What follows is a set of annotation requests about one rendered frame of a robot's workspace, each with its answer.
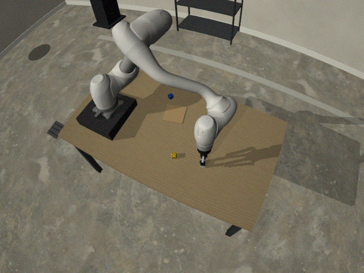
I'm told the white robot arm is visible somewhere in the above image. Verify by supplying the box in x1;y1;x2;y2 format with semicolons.
90;9;237;151

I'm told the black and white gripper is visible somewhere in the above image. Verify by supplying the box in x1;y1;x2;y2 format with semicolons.
197;149;211;168

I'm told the tan square mat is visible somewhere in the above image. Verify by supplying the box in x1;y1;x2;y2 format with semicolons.
162;104;187;124

